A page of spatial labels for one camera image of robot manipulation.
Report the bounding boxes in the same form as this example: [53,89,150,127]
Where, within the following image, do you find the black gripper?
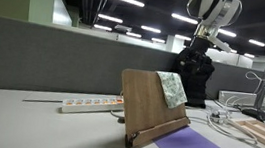
[177,33,219,77]

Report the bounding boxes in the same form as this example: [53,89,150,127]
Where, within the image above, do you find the floral patterned white towel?
[152,70,192,111]

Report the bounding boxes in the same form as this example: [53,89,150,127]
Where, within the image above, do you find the wooden board book stand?
[112,67,197,148]

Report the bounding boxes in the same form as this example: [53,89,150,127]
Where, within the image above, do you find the white rectangular box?
[217,89,259,108]

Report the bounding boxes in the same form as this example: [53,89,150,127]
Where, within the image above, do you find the black monitor base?
[240,106,265,123]

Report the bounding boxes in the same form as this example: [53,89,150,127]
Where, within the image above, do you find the purple paper sheet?
[151,121,224,148]

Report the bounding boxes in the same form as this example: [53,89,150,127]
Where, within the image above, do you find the ceiling air vent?
[113,23,134,34]

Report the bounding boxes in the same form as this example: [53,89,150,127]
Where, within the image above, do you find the white power strip orange switches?
[60,89,126,120]

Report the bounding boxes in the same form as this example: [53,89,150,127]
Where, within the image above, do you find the grey desk partition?
[0,14,265,122]

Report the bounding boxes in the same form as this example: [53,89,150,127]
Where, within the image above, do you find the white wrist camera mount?
[209,35,234,53]

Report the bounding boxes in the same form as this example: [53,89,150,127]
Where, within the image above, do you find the looped white cable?
[242,70,265,97]

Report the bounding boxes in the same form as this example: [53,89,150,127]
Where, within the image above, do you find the black cable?
[109,109,128,125]

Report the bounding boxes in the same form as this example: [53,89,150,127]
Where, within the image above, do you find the light wooden frame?
[231,116,265,148]

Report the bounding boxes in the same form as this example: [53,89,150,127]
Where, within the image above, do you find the grey power strip cord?
[22,95,64,107]

